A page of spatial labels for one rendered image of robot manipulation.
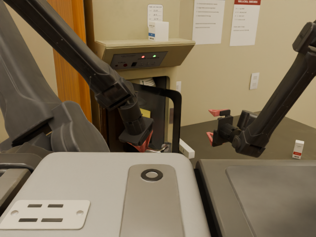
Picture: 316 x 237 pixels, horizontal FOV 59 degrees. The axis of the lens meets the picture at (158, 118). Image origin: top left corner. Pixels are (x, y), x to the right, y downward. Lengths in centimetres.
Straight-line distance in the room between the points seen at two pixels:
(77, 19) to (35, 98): 53
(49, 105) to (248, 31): 166
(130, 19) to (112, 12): 7
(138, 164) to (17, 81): 23
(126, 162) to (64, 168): 3
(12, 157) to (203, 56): 155
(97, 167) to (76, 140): 15
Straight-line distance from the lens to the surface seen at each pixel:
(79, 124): 34
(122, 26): 99
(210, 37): 172
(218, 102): 188
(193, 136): 160
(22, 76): 36
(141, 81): 107
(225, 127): 102
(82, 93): 88
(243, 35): 188
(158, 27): 95
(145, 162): 16
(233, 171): 17
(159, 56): 97
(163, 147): 88
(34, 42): 136
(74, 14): 85
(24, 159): 22
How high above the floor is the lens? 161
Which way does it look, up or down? 22 degrees down
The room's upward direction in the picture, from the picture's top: 1 degrees clockwise
